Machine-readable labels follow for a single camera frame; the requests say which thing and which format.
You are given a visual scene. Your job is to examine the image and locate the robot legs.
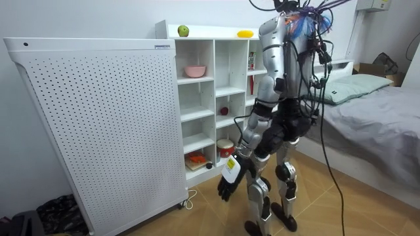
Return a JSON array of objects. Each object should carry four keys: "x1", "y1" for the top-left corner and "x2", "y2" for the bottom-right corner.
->
[{"x1": 243, "y1": 137, "x2": 300, "y2": 236}]

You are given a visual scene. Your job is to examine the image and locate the black floor cable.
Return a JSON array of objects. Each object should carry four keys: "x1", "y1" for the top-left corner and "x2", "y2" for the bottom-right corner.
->
[{"x1": 318, "y1": 65, "x2": 347, "y2": 236}]

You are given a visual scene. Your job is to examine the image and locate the grey bed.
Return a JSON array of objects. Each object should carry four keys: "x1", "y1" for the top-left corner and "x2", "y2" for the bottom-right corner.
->
[{"x1": 297, "y1": 59, "x2": 420, "y2": 210}]

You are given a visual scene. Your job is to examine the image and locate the orange toy on wooden board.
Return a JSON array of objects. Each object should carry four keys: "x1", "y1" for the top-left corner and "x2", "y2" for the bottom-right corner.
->
[{"x1": 184, "y1": 151, "x2": 211, "y2": 172}]

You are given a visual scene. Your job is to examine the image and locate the white floor cable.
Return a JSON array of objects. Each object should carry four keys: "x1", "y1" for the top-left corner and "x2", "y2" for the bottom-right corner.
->
[{"x1": 182, "y1": 189, "x2": 198, "y2": 210}]

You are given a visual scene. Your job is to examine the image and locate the pale green pillow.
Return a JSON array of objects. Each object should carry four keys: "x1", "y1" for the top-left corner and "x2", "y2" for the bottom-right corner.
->
[{"x1": 303, "y1": 73, "x2": 394, "y2": 106}]

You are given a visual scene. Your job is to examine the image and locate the pink bowl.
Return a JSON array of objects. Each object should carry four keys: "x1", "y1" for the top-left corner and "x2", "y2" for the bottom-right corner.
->
[{"x1": 184, "y1": 65, "x2": 207, "y2": 79}]

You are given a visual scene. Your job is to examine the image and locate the black wall cable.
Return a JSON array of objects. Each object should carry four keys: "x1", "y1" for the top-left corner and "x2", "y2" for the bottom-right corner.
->
[{"x1": 405, "y1": 31, "x2": 420, "y2": 62}]

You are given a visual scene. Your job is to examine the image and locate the black crumpled bag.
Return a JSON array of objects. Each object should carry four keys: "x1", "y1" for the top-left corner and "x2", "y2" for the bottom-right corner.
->
[{"x1": 35, "y1": 193, "x2": 89, "y2": 236}]

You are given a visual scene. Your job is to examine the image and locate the white shelf unit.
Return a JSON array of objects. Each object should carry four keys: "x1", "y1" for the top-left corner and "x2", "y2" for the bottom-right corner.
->
[{"x1": 154, "y1": 19, "x2": 280, "y2": 189}]

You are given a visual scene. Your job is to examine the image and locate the white wall cable duct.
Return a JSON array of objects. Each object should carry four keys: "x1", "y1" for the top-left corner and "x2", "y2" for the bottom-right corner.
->
[{"x1": 345, "y1": 9, "x2": 366, "y2": 62}]

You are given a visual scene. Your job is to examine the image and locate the white wall box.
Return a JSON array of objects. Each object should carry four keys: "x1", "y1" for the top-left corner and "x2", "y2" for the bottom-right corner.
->
[{"x1": 355, "y1": 0, "x2": 392, "y2": 13}]

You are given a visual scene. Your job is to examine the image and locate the white perforated rolling cabinet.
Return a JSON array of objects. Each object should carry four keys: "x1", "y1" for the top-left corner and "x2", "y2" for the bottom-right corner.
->
[{"x1": 3, "y1": 37, "x2": 190, "y2": 236}]

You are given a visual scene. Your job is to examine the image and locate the cable bundle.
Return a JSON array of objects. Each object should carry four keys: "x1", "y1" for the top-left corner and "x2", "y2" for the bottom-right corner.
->
[{"x1": 248, "y1": 0, "x2": 352, "y2": 39}]

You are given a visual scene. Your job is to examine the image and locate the cardboard box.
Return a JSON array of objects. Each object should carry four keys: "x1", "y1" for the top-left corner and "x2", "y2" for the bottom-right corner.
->
[{"x1": 352, "y1": 62, "x2": 406, "y2": 87}]

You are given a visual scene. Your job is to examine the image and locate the red and green bottle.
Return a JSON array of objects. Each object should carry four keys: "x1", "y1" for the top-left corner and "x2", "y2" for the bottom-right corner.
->
[{"x1": 247, "y1": 50, "x2": 257, "y2": 71}]

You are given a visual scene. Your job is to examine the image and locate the robot body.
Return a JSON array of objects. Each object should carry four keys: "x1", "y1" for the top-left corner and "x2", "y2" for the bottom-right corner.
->
[{"x1": 254, "y1": 0, "x2": 334, "y2": 159}]

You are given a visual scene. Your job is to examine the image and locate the dark grey case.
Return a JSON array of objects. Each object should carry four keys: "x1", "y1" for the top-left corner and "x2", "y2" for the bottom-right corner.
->
[{"x1": 0, "y1": 210, "x2": 46, "y2": 236}]

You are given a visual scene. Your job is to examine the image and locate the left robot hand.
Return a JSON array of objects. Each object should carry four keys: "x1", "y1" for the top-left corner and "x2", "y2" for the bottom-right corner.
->
[{"x1": 217, "y1": 153, "x2": 257, "y2": 203}]

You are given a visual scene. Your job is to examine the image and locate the red and white pot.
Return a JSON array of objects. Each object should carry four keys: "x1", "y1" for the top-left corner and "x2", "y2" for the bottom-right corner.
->
[{"x1": 216, "y1": 138, "x2": 236, "y2": 159}]

